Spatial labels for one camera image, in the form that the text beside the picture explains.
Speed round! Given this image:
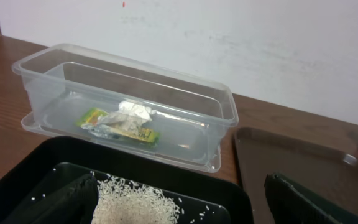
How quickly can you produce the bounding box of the clear plastic bin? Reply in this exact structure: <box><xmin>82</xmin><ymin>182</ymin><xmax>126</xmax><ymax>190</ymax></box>
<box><xmin>12</xmin><ymin>44</ymin><xmax>239</xmax><ymax>173</ymax></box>

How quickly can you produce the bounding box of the yellow snack wrapper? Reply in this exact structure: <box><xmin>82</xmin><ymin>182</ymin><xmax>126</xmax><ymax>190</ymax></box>
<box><xmin>76</xmin><ymin>108</ymin><xmax>160</xmax><ymax>146</ymax></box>

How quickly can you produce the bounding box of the brown serving tray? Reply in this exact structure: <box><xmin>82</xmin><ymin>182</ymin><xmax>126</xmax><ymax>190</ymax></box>
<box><xmin>233</xmin><ymin>128</ymin><xmax>358</xmax><ymax>223</ymax></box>

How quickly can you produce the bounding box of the pile of rice grains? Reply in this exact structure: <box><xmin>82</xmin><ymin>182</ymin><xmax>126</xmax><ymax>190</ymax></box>
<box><xmin>91</xmin><ymin>174</ymin><xmax>185</xmax><ymax>224</ymax></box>

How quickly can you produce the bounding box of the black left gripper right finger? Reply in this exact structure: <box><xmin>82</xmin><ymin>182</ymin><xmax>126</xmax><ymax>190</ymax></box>
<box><xmin>264</xmin><ymin>173</ymin><xmax>358</xmax><ymax>224</ymax></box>

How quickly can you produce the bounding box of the black rectangular tray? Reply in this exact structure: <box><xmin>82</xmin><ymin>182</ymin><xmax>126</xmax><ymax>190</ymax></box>
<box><xmin>0</xmin><ymin>137</ymin><xmax>254</xmax><ymax>223</ymax></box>

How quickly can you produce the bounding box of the white paper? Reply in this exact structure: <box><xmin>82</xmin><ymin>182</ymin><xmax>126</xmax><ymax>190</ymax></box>
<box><xmin>96</xmin><ymin>101</ymin><xmax>157</xmax><ymax>135</ymax></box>

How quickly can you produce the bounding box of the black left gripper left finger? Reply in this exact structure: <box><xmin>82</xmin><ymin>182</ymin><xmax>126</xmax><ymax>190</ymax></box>
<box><xmin>2</xmin><ymin>174</ymin><xmax>99</xmax><ymax>224</ymax></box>

